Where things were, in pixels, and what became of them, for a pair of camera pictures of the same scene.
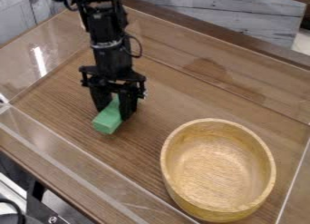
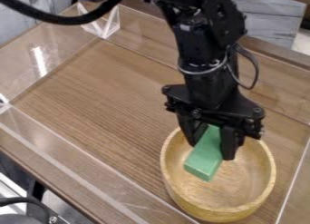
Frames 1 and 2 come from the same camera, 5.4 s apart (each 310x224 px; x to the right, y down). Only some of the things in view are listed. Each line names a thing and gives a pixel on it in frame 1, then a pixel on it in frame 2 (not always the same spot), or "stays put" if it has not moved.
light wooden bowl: [217, 170] stays put
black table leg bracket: [38, 211] stays put
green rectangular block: [109, 119] to [205, 157]
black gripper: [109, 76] to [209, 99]
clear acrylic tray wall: [77, 174] stays put
